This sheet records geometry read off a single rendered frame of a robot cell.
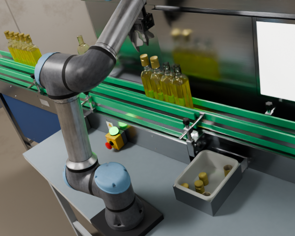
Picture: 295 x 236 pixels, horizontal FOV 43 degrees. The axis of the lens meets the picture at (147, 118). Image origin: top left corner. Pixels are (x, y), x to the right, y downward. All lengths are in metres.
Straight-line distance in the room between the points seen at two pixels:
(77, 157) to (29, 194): 1.71
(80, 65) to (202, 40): 0.62
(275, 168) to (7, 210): 2.07
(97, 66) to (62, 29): 3.34
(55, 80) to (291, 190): 0.93
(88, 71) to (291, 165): 0.80
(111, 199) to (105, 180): 0.08
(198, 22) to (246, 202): 0.72
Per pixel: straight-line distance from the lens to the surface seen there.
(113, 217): 1.41
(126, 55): 1.99
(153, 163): 1.69
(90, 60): 1.14
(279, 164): 1.49
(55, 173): 1.85
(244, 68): 1.53
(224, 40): 1.52
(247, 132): 1.49
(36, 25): 4.32
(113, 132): 1.78
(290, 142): 1.42
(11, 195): 3.11
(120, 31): 1.21
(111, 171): 1.33
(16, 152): 3.52
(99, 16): 2.00
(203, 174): 1.50
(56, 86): 1.21
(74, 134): 1.30
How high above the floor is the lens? 1.87
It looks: 35 degrees down
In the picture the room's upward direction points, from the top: 16 degrees counter-clockwise
